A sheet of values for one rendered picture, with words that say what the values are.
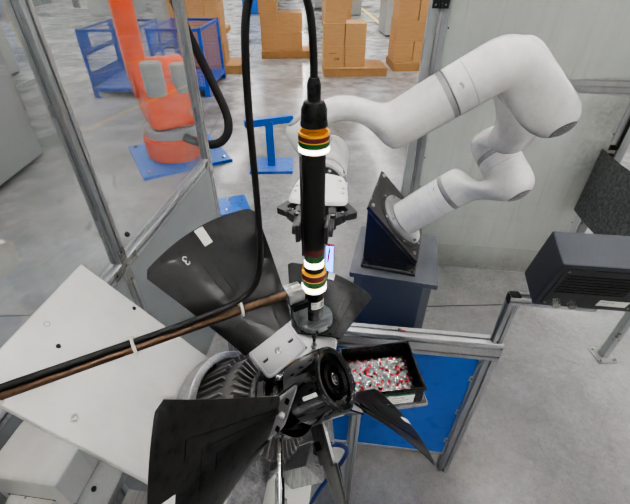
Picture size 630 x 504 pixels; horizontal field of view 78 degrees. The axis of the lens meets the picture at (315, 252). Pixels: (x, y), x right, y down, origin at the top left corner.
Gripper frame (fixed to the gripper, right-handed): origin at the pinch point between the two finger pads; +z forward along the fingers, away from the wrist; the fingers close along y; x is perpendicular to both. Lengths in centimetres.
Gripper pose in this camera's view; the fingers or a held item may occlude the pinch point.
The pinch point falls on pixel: (312, 228)
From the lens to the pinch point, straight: 61.9
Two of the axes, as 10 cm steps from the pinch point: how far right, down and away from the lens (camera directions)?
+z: -1.2, 5.9, -8.0
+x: 0.0, -8.0, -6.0
